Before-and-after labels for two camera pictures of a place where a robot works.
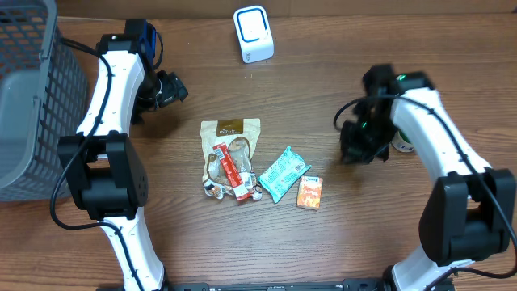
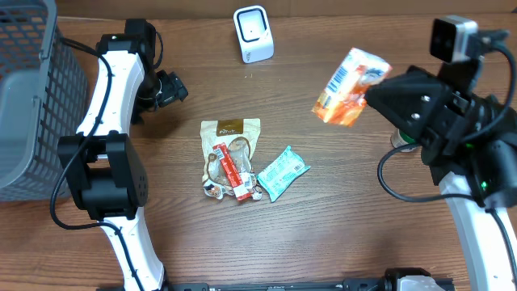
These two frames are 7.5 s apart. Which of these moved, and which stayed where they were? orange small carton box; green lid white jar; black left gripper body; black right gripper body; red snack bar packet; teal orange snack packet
Moved: orange small carton box; black right gripper body
Stayed: black left gripper body; green lid white jar; teal orange snack packet; red snack bar packet
